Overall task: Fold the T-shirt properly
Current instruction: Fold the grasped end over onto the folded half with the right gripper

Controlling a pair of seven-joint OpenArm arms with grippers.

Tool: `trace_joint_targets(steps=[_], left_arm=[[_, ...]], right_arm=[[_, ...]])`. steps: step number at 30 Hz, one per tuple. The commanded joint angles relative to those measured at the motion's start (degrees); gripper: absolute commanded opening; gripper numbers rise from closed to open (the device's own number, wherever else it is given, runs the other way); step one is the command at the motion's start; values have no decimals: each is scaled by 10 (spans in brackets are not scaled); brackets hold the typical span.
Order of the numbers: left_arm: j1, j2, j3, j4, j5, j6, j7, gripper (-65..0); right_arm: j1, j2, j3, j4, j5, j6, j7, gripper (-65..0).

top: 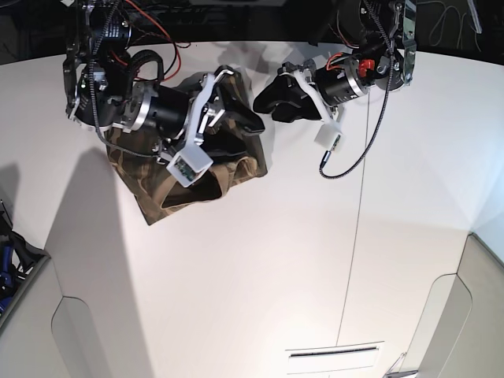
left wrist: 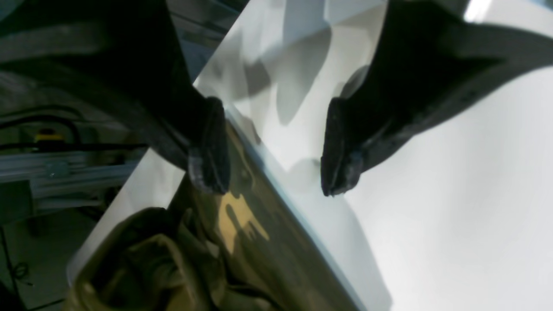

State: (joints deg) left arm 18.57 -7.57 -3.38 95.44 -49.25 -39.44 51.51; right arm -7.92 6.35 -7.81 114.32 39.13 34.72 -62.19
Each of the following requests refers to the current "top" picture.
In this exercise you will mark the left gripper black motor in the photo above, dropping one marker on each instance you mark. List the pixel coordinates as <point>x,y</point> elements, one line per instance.
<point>336,84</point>

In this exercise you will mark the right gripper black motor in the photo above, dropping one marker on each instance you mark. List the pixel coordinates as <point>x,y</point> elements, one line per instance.
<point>168,111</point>

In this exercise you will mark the camouflage T-shirt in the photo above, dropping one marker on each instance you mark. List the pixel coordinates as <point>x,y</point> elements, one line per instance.
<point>156,191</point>

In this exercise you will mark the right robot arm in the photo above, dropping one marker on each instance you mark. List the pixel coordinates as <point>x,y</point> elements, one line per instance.
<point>98,63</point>

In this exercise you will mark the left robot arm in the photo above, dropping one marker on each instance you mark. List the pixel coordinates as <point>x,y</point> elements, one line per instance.
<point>379,37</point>

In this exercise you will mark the blue black items bin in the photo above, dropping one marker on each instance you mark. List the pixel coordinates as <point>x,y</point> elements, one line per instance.
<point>18,260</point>

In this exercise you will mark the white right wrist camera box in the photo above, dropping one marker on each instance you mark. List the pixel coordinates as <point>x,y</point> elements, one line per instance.
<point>189,164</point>

